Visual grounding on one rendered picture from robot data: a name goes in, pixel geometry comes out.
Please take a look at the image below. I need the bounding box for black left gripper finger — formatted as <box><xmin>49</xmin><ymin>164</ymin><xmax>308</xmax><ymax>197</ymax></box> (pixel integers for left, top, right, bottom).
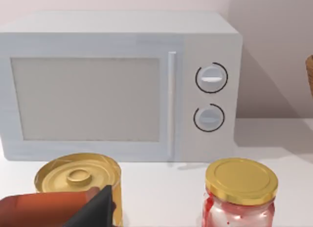
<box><xmin>61</xmin><ymin>184</ymin><xmax>113</xmax><ymax>227</ymax></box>

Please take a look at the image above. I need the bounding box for gold can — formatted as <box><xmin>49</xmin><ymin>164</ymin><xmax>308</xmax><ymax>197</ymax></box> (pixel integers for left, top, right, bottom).
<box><xmin>34</xmin><ymin>152</ymin><xmax>123</xmax><ymax>227</ymax></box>

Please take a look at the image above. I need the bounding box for red-brown box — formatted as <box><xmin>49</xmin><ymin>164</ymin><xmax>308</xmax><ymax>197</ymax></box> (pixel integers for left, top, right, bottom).
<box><xmin>0</xmin><ymin>187</ymin><xmax>100</xmax><ymax>227</ymax></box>

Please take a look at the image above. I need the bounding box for pale microwave oven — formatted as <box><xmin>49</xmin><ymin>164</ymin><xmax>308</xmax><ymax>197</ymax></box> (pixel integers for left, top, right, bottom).
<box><xmin>0</xmin><ymin>11</ymin><xmax>243</xmax><ymax>163</ymax></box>

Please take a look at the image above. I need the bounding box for glass jar with gold lid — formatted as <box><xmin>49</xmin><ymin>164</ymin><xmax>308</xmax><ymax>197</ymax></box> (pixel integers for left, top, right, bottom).
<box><xmin>201</xmin><ymin>158</ymin><xmax>279</xmax><ymax>227</ymax></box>

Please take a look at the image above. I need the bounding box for small microwave knob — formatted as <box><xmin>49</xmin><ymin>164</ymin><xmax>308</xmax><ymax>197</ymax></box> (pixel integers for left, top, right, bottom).
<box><xmin>193</xmin><ymin>103</ymin><xmax>225</xmax><ymax>133</ymax></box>

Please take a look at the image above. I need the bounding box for large microwave knob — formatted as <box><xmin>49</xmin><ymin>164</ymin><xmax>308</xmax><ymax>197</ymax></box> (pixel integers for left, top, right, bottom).
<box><xmin>195</xmin><ymin>62</ymin><xmax>229</xmax><ymax>93</ymax></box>

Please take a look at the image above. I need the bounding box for brown wicker basket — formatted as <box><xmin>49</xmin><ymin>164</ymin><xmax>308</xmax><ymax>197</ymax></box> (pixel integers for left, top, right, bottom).
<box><xmin>305</xmin><ymin>54</ymin><xmax>313</xmax><ymax>98</ymax></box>

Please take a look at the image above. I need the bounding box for microwave door handle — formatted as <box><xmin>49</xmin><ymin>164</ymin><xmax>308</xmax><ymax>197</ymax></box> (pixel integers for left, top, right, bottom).
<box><xmin>168</xmin><ymin>50</ymin><xmax>177</xmax><ymax>161</ymax></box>

